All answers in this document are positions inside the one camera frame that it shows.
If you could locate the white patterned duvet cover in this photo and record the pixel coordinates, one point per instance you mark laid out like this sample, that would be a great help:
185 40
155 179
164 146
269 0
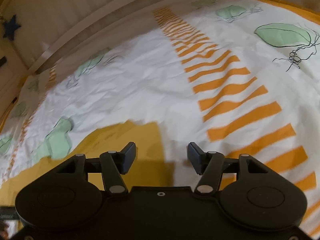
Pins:
206 93

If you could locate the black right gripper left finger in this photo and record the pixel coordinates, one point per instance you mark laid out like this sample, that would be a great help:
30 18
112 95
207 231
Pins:
74 189

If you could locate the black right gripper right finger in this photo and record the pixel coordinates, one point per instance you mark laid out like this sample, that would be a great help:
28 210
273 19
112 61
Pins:
248 190

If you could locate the dark star wall decoration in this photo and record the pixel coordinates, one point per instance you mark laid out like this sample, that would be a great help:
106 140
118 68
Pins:
10 27

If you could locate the light wooden bed frame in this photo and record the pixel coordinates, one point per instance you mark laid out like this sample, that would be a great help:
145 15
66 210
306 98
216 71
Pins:
63 32

